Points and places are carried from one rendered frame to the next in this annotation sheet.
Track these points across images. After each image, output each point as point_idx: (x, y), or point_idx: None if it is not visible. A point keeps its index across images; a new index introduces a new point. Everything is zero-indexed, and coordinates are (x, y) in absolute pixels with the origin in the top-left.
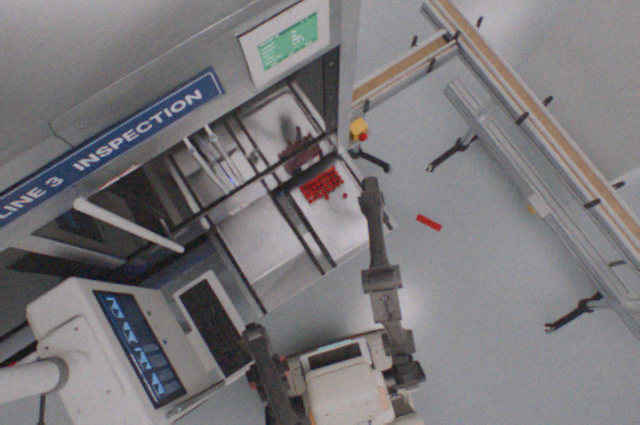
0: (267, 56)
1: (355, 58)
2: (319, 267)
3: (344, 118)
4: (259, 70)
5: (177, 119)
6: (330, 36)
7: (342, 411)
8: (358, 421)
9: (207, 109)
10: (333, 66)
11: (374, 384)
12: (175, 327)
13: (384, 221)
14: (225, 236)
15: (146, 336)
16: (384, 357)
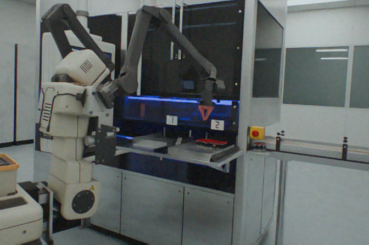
0: None
1: (252, 17)
2: (158, 148)
3: (244, 85)
4: None
5: None
6: None
7: (72, 54)
8: (64, 65)
9: None
10: (241, 15)
11: (94, 54)
12: (94, 134)
13: (204, 100)
14: (154, 138)
15: None
16: None
